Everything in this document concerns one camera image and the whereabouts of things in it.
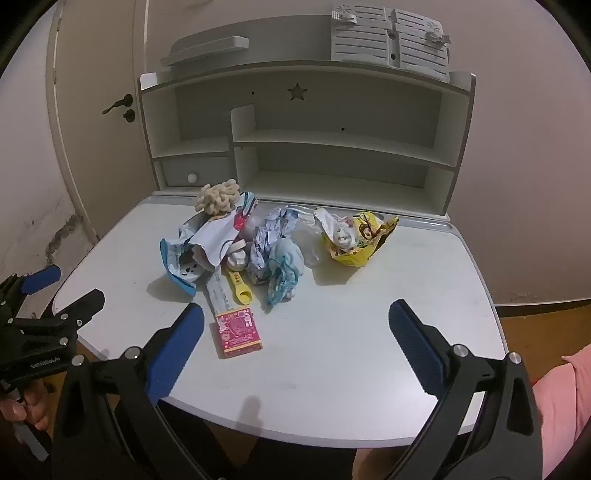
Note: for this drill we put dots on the white paper wrapper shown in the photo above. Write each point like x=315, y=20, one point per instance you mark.
x=212, y=235

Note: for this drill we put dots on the white drawer with knob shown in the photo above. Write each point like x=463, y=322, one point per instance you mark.
x=207, y=170

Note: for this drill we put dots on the white crumpled wrapper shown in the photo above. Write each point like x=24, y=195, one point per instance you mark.
x=339, y=230

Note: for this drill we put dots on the clear plastic bag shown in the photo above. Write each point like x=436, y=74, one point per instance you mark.
x=310, y=242

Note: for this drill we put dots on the pink blanket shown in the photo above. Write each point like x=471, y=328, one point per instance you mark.
x=561, y=406

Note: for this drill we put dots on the crumpled printed paper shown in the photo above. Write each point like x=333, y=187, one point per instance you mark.
x=268, y=235

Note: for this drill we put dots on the yellow snack packet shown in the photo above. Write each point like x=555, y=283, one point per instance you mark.
x=369, y=237

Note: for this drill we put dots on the white crumpled tissue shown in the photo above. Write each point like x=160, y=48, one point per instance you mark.
x=236, y=259

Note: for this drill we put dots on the pink printed box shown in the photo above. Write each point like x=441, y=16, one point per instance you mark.
x=238, y=332

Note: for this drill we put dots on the blue white snack packet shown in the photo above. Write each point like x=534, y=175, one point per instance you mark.
x=182, y=272

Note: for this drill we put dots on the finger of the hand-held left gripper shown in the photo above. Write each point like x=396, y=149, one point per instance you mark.
x=83, y=307
x=44, y=277

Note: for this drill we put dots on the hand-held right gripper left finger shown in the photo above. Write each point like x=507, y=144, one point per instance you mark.
x=180, y=350

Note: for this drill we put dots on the beige puffed snack cluster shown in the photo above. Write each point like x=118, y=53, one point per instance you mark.
x=216, y=198

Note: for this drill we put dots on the yellow plastic spoon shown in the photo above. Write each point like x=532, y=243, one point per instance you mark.
x=241, y=293

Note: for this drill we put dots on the white plastic strip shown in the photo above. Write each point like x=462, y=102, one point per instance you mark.
x=219, y=295

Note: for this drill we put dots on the cream door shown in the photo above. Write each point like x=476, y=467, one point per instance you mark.
x=92, y=55

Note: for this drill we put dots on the white desk hutch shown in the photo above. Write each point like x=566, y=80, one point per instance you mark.
x=323, y=115

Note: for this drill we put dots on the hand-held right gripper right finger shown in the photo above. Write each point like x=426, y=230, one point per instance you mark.
x=415, y=346

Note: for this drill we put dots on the light blue crumpled wrapper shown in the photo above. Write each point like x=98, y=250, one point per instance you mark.
x=284, y=267

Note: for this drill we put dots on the small red tag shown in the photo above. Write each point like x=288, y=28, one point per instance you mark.
x=240, y=219

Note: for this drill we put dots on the person's left hand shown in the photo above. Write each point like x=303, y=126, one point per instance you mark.
x=27, y=404

